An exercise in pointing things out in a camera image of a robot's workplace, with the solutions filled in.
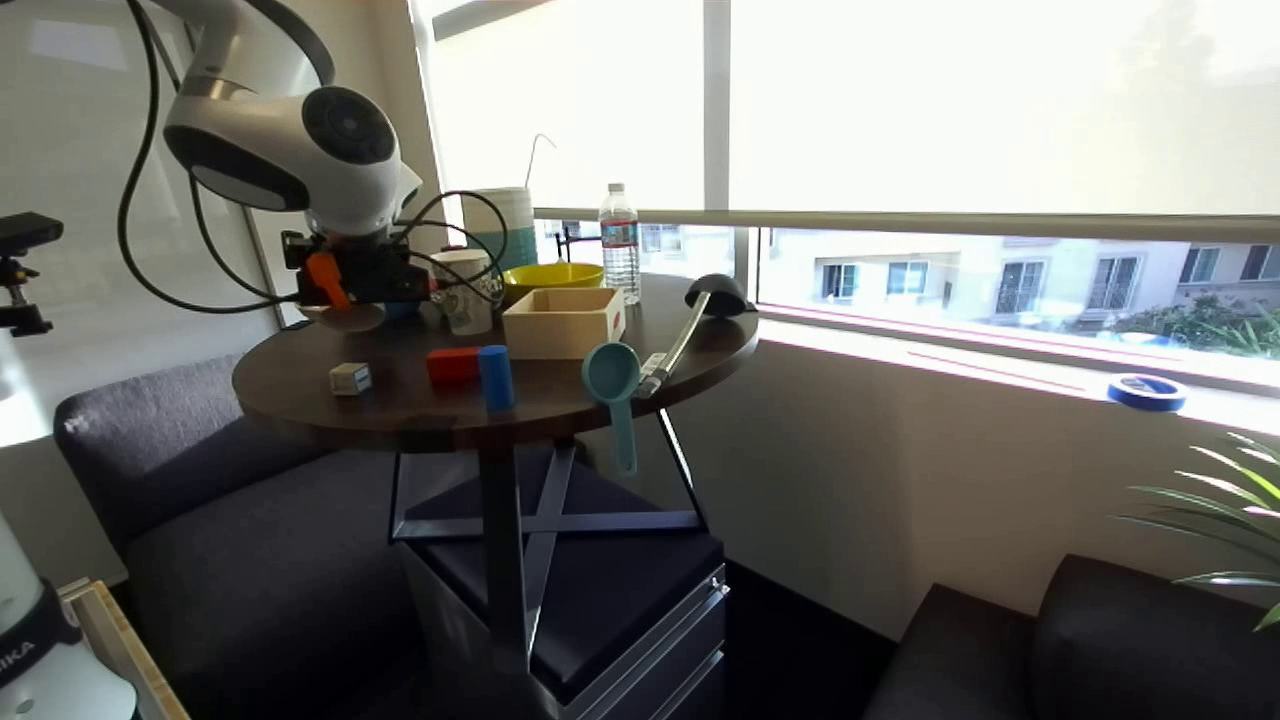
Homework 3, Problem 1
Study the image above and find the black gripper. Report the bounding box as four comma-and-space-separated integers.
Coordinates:
278, 230, 431, 313

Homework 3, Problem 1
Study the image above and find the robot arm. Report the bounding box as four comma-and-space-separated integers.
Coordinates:
157, 0, 429, 315

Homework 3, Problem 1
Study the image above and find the round wooden table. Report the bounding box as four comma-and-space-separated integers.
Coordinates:
230, 276, 757, 665

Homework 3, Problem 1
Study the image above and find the small cream cube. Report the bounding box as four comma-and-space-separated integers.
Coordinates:
325, 361, 373, 398

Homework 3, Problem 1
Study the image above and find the red block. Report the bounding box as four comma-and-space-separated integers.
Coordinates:
425, 349, 479, 389

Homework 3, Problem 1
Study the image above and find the white teal tall container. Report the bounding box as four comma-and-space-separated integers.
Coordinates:
459, 189, 536, 271

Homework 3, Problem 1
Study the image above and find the yellow bowl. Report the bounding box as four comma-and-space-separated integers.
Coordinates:
500, 262, 605, 298

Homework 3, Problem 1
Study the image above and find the blue block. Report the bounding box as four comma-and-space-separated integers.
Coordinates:
479, 342, 517, 410

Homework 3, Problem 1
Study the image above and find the wooden box tray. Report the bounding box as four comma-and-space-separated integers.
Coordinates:
502, 288, 625, 361

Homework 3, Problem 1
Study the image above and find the clear water bottle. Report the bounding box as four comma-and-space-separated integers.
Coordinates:
601, 181, 641, 302

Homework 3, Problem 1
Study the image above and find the teal measuring scoop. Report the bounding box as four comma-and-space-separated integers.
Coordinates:
578, 341, 641, 477

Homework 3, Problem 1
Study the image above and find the black sofa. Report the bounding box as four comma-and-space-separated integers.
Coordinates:
50, 352, 455, 720

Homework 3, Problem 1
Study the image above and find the black ladle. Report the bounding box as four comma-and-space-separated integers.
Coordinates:
641, 271, 746, 397

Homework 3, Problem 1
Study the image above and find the white device with black band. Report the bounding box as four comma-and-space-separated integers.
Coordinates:
0, 516, 135, 720

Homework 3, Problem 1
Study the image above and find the blue tape roll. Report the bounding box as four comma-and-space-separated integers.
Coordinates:
1106, 372, 1185, 410

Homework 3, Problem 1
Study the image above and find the black armchair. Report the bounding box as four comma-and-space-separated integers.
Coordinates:
862, 557, 1280, 720

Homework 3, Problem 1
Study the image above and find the green plant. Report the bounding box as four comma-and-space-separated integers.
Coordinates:
1138, 432, 1280, 630

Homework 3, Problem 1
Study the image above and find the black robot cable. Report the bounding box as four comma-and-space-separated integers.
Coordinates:
115, 0, 517, 321

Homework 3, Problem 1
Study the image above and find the black camera stand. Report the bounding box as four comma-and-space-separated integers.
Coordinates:
0, 210, 62, 336

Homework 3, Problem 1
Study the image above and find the wooden frame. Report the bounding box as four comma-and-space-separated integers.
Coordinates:
60, 578, 190, 720

